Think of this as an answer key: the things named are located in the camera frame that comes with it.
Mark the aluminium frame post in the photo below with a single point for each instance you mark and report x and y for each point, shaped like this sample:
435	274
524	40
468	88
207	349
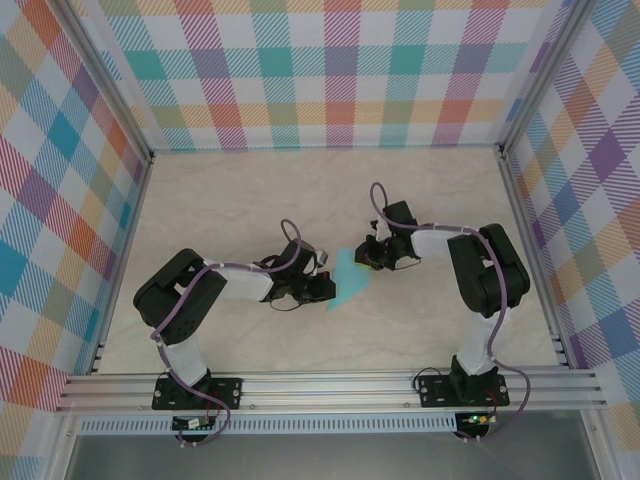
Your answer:
111	85
542	75

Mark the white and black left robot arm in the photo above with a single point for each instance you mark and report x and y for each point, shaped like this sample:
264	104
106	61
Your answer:
240	282

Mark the small circuit board with LED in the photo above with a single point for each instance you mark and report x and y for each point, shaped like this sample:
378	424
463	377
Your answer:
477	419

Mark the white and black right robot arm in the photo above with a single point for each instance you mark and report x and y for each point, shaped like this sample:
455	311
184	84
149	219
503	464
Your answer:
430	245

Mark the light blue cloth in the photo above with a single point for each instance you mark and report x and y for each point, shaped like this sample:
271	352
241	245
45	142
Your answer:
350	280

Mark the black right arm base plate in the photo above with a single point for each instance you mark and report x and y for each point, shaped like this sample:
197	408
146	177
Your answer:
435	390

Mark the aluminium mounting rail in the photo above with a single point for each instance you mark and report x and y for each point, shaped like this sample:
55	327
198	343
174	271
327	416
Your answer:
330	390

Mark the grey metal panel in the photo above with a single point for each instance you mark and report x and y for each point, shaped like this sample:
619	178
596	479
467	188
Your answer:
325	457

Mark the aluminium side rail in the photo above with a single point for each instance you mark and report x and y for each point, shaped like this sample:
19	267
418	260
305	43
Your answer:
559	345
100	350

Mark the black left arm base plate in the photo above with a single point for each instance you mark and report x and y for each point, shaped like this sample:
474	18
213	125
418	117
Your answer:
225	390

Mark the small black circuit board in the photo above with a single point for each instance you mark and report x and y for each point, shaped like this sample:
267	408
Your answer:
192	423

